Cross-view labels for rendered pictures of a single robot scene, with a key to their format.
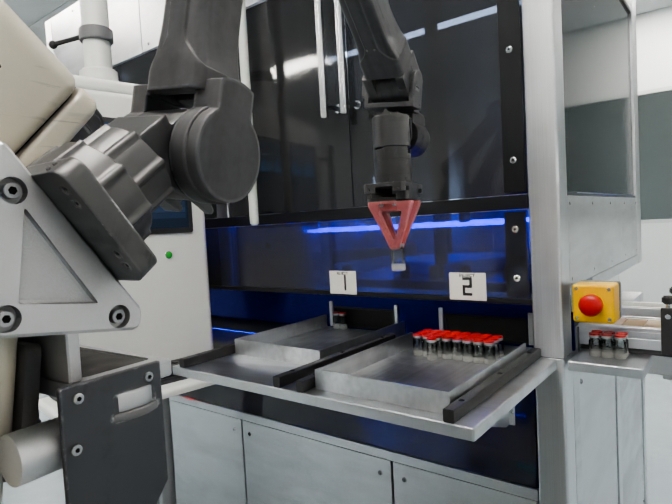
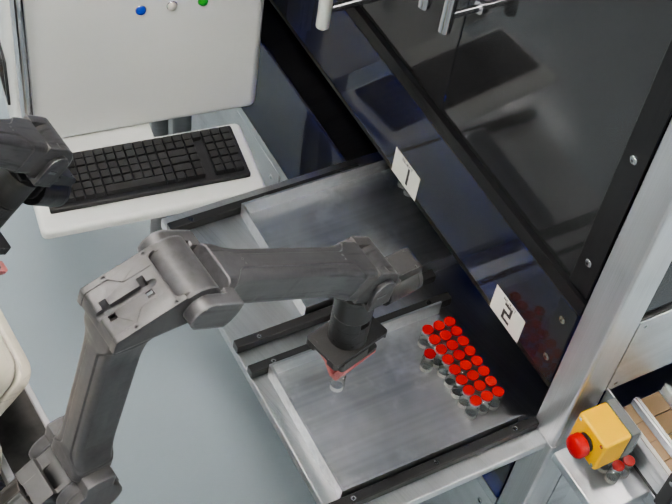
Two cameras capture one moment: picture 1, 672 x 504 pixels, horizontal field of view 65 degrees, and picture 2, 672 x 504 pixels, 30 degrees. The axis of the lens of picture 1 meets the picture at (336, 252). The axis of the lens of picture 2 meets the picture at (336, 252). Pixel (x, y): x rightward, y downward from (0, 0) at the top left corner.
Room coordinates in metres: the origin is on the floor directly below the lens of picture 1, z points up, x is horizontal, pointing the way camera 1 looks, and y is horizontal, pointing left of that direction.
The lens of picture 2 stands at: (-0.20, -0.34, 2.66)
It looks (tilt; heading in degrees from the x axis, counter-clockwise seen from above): 50 degrees down; 15
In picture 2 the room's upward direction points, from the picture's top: 11 degrees clockwise
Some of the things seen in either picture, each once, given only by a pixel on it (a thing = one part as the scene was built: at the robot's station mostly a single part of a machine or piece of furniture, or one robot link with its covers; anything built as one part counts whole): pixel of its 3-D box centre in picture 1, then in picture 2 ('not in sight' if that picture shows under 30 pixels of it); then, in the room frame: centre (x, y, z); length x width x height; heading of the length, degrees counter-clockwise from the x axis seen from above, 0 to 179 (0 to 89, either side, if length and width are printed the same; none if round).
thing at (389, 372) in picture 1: (426, 364); (393, 395); (0.97, -0.16, 0.90); 0.34 x 0.26 x 0.04; 142
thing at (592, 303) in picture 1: (591, 304); (580, 444); (0.96, -0.47, 0.99); 0.04 x 0.04 x 0.04; 52
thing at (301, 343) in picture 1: (323, 336); (353, 232); (1.27, 0.04, 0.90); 0.34 x 0.26 x 0.04; 142
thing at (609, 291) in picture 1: (596, 301); (603, 434); (1.00, -0.50, 0.99); 0.08 x 0.07 x 0.07; 142
